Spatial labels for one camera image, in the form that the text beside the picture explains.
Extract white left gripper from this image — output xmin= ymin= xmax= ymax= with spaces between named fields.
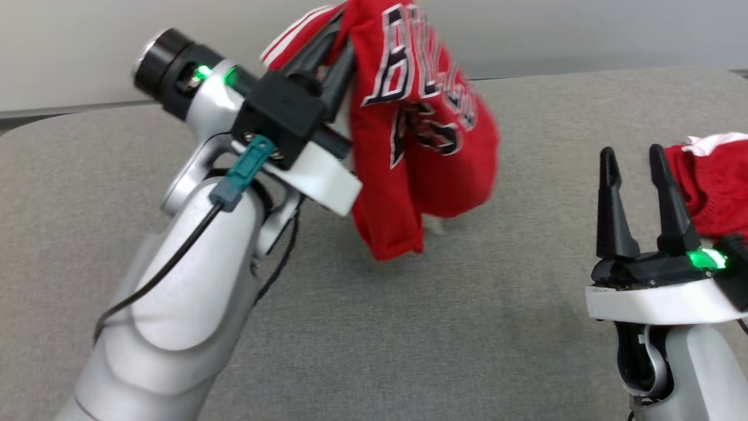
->
xmin=263 ymin=15 xmax=363 ymax=218

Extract red basketball jersey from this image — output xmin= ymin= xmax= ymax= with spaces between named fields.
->
xmin=260 ymin=0 xmax=501 ymax=261

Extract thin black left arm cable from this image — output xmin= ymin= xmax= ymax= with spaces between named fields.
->
xmin=253 ymin=196 xmax=302 ymax=306

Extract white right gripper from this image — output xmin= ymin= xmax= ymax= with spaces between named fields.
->
xmin=586 ymin=143 xmax=748 ymax=326

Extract red white shorts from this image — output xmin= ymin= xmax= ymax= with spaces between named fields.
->
xmin=664 ymin=133 xmax=748 ymax=244

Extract black cable with teal connector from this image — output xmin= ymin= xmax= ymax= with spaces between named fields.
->
xmin=93 ymin=136 xmax=276 ymax=346

